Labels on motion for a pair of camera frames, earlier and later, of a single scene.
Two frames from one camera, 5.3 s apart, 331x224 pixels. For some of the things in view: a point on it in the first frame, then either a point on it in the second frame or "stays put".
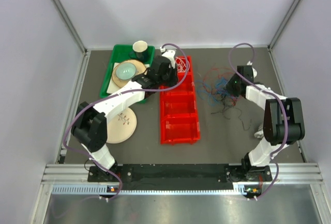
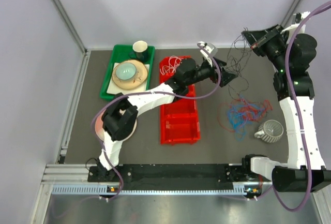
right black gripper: [229, 86] -> [260, 38]
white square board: [112, 87] stays put
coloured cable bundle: [211, 88] -> [233, 116]
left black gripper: [175, 77] -> [226, 75]
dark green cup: [139, 50] stays put
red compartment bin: [179, 121] stays put
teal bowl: [125, 71] stays put
